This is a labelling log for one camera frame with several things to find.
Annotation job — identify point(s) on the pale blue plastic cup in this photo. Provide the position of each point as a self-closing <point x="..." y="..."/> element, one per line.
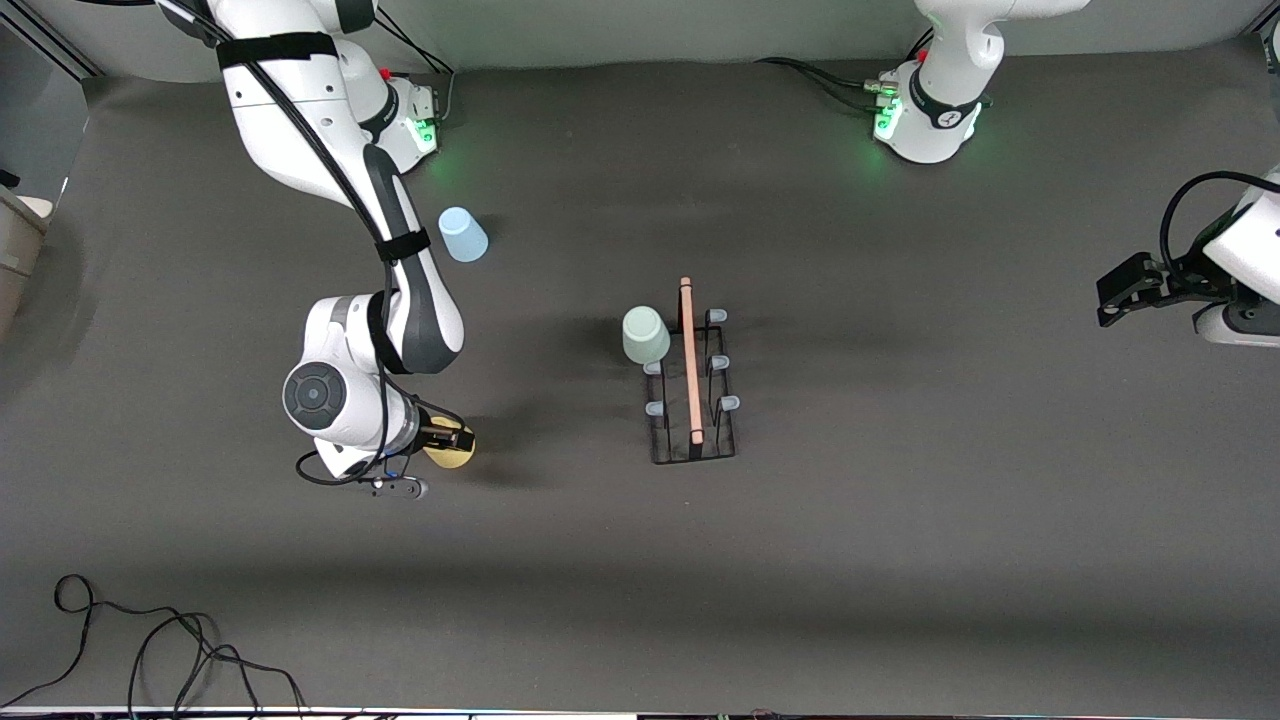
<point x="463" y="238"/>

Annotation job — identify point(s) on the yellow plastic cup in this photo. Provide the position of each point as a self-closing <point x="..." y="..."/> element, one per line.
<point x="455" y="460"/>

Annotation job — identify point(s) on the beige box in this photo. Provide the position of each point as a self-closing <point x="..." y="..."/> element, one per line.
<point x="20" y="250"/>

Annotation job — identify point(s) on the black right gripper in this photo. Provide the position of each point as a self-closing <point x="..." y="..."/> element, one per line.
<point x="436" y="434"/>

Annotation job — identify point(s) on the pale green plastic cup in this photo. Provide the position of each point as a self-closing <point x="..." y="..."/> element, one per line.
<point x="646" y="335"/>

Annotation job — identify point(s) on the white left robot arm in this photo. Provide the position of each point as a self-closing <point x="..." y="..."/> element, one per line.
<point x="930" y="125"/>

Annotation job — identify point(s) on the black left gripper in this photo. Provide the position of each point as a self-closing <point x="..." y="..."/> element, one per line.
<point x="1180" y="279"/>

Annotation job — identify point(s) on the aluminium frame rail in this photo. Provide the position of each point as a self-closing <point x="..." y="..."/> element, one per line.
<point x="50" y="38"/>

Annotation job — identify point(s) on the dark grey table mat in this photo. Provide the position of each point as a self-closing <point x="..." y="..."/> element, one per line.
<point x="800" y="550"/>

